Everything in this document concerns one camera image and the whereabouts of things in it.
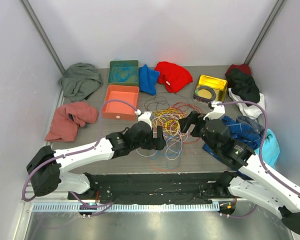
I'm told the yellow wire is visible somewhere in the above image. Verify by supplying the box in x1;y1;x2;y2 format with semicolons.
151;107;188;137

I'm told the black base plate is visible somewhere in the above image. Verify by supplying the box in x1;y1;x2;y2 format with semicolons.
78;171;236;205

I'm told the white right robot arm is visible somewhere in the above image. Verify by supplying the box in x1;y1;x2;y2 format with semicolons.
178;111;300;235

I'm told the white slotted cable duct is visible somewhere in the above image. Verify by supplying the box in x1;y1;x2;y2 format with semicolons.
32;201;220;213

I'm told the green plastic tray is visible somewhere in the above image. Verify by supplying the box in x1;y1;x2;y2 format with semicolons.
107;60;139;87

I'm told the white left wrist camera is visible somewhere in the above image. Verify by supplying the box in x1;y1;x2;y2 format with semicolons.
134;109;154;128

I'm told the salmon pink cloth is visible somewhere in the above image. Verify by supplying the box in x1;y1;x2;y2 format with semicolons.
45;101;99;142

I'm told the blue plaid cloth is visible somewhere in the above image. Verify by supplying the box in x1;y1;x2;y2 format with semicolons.
201;115;266;161

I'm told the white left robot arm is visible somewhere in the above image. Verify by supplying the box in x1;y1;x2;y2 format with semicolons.
26;121;166;200

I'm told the white wire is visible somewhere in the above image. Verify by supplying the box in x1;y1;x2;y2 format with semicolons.
135;114;191;161

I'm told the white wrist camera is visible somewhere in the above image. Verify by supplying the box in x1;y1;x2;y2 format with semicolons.
134;109;154;128
203;100;226;120

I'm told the gold tin box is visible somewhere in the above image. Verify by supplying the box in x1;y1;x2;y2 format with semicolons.
193;74;228;104

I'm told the orange plastic tray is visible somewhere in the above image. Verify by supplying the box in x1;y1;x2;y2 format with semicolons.
102;84;140;121

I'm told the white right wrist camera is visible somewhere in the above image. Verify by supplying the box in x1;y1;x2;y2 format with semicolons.
203;100;226;120

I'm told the black cloth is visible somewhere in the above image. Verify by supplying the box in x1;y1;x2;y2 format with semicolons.
226;68;261;103

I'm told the white cloth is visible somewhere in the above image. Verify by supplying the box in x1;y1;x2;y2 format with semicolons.
228;88;266;120

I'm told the grey cloth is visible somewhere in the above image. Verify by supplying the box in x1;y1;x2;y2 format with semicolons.
58;62;103;102

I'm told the royal blue cloth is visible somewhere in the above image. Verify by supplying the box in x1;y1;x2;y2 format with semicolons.
138;64;160;96

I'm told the dark red cloth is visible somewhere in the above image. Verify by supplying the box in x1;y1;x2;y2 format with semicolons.
225;63;252;76

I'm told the orange wire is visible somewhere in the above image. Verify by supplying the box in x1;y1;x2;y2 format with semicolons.
147;109;191;172

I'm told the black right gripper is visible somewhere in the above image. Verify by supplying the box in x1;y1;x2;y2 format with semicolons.
178;110;218;154

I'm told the cyan cloth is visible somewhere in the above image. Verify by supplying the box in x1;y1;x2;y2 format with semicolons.
253;128;280;169

